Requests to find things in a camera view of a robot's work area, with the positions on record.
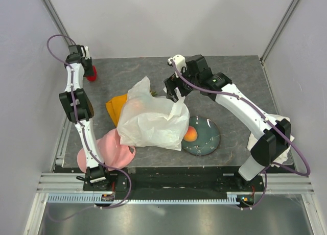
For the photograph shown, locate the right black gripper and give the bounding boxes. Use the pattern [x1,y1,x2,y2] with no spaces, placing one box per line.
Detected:
[165,64,200,102]

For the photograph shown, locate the fake red bell pepper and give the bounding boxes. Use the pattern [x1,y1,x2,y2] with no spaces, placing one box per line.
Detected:
[86,65,98,82]

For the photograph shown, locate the white plastic bag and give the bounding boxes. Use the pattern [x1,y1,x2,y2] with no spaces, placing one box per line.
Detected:
[117,76,190,151]

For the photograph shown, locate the fake peach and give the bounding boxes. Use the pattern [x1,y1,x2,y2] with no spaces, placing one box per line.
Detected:
[183,126,198,142]

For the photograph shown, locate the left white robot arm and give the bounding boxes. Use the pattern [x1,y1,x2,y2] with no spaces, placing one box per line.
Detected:
[59,44,112,192]

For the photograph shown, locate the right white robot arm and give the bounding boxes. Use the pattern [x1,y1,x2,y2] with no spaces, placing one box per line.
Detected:
[165,55,291,191]

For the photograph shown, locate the fake fruit green leaves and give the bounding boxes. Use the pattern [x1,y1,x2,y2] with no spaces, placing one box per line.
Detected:
[150,90,158,97]

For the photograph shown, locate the orange cloth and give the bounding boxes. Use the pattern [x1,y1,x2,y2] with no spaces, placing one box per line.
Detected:
[106,94,127,127]

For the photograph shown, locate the blue ceramic plate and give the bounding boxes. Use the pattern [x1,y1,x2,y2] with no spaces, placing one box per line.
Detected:
[181,116,221,156]

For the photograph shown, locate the pink cap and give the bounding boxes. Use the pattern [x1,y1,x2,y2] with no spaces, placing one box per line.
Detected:
[77,129,136,173]

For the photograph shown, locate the white folded towel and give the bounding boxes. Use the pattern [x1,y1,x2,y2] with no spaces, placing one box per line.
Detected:
[247,114,291,164]

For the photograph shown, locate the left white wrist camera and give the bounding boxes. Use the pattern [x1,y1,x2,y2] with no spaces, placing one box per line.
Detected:
[80,45,91,60]

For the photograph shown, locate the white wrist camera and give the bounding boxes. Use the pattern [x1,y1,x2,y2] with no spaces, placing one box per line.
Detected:
[80,45,91,60]
[167,55,186,77]

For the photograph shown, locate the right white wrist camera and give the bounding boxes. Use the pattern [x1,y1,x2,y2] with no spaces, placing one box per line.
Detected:
[167,55,186,77]

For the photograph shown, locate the left aluminium frame post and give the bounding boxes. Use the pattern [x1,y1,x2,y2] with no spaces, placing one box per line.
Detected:
[41,0,74,46]

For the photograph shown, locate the aluminium frame post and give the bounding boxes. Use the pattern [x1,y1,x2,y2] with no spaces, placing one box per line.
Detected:
[41,0,74,46]
[260,0,301,65]

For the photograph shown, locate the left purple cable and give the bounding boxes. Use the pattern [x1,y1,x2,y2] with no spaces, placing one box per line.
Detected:
[47,34,133,222]

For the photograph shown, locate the purple cable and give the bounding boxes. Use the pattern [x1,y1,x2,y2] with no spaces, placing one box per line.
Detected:
[171,60,312,210]
[47,34,133,222]

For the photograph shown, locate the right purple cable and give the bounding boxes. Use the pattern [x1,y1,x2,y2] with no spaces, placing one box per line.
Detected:
[171,60,312,210]

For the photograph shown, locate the slotted cable duct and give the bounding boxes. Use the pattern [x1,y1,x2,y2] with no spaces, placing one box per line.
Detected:
[48,193,240,205]

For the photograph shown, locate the right aluminium frame post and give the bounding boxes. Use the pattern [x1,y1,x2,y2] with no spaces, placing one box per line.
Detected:
[260,0,301,65]

